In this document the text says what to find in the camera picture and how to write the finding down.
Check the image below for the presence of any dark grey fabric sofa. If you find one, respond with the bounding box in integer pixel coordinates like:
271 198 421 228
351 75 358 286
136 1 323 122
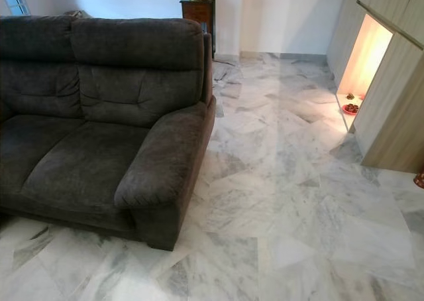
0 15 217 252

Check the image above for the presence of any light wood cupboard with niche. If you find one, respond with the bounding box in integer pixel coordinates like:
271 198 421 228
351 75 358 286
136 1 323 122
327 0 424 174

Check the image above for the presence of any dark wooden cabinet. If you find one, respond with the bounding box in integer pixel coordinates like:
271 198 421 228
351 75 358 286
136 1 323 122
180 0 217 56

